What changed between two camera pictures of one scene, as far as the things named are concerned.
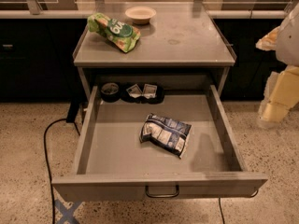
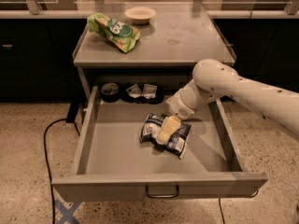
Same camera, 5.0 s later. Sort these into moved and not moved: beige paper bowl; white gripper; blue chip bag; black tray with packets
Moved: white gripper
Not moved: black tray with packets; beige paper bowl; blue chip bag
